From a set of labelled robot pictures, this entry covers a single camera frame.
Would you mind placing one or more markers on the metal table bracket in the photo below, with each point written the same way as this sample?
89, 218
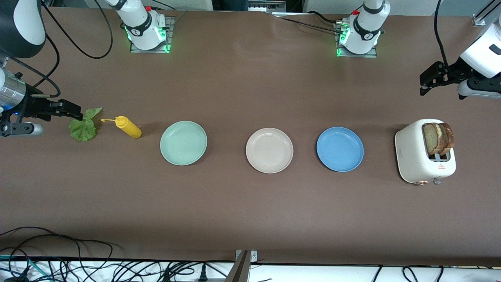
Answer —
240, 270

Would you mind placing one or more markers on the brown bread slice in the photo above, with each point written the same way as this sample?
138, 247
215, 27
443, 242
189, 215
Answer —
449, 137
430, 139

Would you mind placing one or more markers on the beige plate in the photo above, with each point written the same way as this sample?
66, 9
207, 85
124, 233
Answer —
269, 150

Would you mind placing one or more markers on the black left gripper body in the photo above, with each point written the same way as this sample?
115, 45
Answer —
451, 73

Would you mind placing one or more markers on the blue plate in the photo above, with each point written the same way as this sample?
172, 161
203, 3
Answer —
339, 149

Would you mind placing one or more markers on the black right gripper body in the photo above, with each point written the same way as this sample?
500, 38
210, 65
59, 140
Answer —
32, 106

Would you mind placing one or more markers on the aluminium frame profile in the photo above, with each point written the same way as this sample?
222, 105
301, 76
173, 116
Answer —
479, 19

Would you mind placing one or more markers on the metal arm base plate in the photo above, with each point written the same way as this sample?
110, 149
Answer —
358, 56
170, 27

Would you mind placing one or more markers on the black power plug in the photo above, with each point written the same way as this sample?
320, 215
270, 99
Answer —
203, 273

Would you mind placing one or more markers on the white toaster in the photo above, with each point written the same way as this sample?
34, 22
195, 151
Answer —
411, 156

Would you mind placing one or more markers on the green lettuce leaf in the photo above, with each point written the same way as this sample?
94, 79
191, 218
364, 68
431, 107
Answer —
84, 129

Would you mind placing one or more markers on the white connector box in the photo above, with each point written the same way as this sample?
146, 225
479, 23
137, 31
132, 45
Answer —
266, 6

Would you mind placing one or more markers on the yellow mustard squeeze bottle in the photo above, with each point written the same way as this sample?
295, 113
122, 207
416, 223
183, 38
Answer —
131, 129

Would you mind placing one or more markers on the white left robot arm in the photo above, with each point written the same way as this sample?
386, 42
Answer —
366, 31

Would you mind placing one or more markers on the mint green plate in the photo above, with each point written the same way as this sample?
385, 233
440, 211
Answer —
184, 143

